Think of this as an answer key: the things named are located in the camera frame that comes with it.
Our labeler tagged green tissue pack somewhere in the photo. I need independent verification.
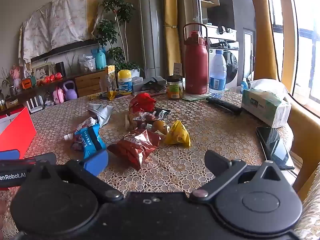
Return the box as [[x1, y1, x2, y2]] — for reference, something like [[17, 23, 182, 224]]
[[241, 79, 292, 128]]

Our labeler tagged white card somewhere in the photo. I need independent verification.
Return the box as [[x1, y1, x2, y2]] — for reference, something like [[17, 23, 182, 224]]
[[173, 62, 184, 77]]

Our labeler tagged teal bottle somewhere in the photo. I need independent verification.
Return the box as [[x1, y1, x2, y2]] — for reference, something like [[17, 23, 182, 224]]
[[91, 47, 107, 70]]

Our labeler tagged black remote control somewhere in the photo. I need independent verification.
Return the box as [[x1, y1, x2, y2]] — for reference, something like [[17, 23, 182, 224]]
[[206, 97, 243, 116]]

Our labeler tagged golden round snack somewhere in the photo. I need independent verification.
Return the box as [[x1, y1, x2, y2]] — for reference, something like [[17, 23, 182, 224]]
[[152, 120, 168, 135]]

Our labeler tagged clear plastic water bottle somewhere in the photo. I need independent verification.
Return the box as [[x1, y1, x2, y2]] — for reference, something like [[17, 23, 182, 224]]
[[208, 49, 227, 98]]

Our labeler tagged orange toy radio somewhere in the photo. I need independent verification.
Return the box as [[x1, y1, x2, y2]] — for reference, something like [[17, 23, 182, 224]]
[[21, 77, 37, 90]]

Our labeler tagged yellow curtain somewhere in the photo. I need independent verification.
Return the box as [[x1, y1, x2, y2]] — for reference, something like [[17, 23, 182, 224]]
[[164, 0, 182, 73]]

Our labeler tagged wooden drawer cabinet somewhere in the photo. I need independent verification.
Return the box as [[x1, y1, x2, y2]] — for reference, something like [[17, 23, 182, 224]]
[[74, 70, 108, 97]]

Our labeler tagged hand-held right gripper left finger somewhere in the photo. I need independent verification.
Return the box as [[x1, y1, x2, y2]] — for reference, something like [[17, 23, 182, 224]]
[[34, 149, 124, 203]]

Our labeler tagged yellow chair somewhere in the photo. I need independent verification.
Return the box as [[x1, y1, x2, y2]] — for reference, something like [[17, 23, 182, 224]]
[[287, 100, 320, 194]]

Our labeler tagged yellow lid vitamin bottle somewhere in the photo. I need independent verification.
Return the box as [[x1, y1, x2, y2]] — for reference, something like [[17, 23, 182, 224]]
[[117, 69, 133, 95]]

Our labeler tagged brown pastry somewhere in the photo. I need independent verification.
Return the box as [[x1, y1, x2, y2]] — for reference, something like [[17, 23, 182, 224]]
[[132, 112, 156, 130]]

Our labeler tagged black speaker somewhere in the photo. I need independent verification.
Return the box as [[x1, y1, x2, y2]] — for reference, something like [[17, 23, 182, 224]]
[[55, 61, 66, 78]]

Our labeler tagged purple kettlebell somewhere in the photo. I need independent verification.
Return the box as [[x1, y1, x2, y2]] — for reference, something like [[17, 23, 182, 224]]
[[62, 80, 78, 101]]

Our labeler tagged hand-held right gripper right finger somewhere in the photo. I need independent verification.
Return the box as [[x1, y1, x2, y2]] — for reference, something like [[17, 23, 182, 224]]
[[190, 150, 282, 202]]

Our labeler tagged floral cloth covered television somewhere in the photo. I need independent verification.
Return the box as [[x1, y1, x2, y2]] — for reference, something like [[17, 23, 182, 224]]
[[18, 0, 101, 61]]

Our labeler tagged pink toy bag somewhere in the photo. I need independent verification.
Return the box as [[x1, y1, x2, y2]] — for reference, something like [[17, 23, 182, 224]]
[[52, 87, 65, 104]]

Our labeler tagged small blue bottle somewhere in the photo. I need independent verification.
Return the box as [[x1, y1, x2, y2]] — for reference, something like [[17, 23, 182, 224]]
[[240, 77, 251, 94]]

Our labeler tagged potted green plant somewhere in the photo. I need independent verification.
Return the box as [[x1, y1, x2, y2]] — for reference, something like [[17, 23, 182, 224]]
[[96, 0, 140, 72]]

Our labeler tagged black snack packet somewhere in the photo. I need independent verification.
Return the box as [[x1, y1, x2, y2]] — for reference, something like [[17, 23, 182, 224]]
[[152, 107, 171, 120]]

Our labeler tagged black smartphone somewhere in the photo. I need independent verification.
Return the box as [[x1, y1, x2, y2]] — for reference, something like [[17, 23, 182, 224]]
[[256, 127, 296, 171]]

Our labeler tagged dark round coaster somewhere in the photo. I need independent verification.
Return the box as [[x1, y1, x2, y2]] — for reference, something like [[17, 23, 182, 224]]
[[99, 93, 121, 101]]

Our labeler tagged green coaster mat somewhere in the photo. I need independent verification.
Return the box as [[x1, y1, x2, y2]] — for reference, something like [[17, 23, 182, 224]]
[[181, 92, 209, 102]]

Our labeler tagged blue snack packet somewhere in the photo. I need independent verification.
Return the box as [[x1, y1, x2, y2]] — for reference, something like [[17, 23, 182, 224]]
[[74, 124, 107, 159]]

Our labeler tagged yellow snack packet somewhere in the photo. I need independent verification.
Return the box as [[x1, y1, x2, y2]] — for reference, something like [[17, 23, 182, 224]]
[[164, 120, 191, 148]]

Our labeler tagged red cardboard box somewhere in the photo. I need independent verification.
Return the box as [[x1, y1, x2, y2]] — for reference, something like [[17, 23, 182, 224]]
[[0, 106, 37, 190]]

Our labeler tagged yellow giraffe figure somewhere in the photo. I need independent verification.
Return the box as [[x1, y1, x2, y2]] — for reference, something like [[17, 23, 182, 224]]
[[233, 0, 278, 81]]

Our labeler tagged silver white pouch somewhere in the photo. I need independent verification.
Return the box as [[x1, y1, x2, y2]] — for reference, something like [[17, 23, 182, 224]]
[[87, 103, 114, 128]]

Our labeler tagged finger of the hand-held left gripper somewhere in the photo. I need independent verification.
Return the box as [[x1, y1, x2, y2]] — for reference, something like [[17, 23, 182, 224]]
[[0, 149, 21, 160]]

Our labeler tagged dark red chip bag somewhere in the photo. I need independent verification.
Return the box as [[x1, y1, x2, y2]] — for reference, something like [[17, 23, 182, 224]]
[[107, 129, 161, 171]]

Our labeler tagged red snack bag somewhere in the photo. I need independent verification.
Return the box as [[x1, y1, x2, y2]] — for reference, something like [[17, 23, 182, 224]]
[[129, 92, 157, 117]]

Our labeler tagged red water jug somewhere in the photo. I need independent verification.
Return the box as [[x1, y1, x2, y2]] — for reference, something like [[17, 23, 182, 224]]
[[183, 23, 209, 95]]

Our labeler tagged clear plastic bag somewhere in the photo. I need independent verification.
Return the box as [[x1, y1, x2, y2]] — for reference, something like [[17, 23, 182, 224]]
[[78, 54, 96, 73]]

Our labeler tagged glass jar black lid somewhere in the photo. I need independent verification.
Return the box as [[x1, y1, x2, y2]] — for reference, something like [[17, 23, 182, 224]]
[[166, 75, 184, 100]]

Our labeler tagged glass cup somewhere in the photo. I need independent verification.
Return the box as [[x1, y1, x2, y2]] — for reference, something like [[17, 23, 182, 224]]
[[99, 77, 113, 98]]

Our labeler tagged picture frame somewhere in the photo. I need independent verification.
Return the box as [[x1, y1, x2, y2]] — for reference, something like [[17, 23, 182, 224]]
[[32, 62, 54, 82]]

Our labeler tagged white router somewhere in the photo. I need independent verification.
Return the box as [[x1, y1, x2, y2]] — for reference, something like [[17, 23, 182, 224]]
[[26, 95, 45, 113]]

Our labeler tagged standing air conditioner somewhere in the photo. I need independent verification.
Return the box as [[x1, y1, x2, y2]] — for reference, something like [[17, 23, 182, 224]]
[[138, 0, 166, 78]]

